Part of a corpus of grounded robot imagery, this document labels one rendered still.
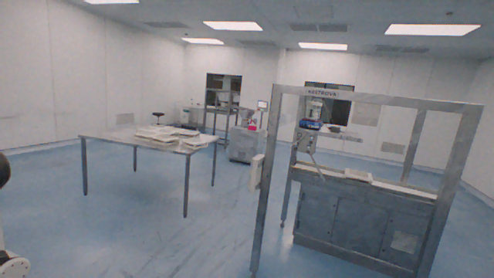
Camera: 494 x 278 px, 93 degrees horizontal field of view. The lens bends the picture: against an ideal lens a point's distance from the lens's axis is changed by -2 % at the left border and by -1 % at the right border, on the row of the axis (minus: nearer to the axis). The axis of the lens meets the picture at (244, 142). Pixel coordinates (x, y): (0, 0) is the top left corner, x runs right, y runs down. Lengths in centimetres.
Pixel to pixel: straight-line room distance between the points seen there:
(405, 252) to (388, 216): 35
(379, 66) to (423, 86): 118
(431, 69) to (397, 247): 573
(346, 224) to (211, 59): 704
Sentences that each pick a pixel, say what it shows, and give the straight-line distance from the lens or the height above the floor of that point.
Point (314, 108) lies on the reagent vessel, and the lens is 240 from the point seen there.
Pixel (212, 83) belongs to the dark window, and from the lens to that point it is 847.
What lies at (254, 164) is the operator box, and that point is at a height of 106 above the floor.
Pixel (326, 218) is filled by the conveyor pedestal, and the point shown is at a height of 39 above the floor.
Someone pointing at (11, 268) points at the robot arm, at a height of 107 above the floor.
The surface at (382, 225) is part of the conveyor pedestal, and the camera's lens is 267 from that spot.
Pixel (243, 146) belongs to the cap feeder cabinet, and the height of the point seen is 40.
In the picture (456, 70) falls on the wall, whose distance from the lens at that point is 795.
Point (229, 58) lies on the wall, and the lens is 827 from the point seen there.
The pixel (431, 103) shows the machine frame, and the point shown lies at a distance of 170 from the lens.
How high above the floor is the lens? 159
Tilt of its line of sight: 13 degrees down
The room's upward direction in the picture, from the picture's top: 6 degrees clockwise
